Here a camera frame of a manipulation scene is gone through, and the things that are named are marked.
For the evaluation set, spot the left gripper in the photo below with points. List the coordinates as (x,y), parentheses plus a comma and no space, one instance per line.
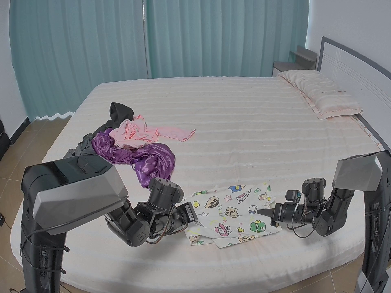
(188,214)

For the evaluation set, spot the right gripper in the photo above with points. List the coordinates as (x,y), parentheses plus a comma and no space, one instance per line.
(282,214)

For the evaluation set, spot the white printed pyjama top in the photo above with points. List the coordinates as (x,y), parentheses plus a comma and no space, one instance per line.
(232,215)

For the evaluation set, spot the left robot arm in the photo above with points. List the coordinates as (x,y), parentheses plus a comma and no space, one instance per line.
(76,188)

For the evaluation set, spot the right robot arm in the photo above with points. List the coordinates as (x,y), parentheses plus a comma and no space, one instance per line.
(357,172)

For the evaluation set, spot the bed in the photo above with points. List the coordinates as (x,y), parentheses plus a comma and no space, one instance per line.
(244,117)

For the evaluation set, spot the purple garment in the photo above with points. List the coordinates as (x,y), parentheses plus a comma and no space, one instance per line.
(152,160)

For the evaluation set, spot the pink garment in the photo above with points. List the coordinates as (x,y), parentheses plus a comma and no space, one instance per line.
(171,133)

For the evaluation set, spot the pale pink pillow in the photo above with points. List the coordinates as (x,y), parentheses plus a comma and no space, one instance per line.
(326,99)

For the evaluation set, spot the dark grey garment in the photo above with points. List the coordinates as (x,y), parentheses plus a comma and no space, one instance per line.
(82,146)

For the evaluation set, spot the grey bedside table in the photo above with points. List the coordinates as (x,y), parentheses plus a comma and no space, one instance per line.
(284,67)

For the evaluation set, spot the blue-green curtain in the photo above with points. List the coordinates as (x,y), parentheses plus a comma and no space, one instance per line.
(76,41)
(229,26)

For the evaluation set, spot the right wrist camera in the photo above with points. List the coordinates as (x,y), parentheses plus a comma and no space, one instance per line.
(292,195)

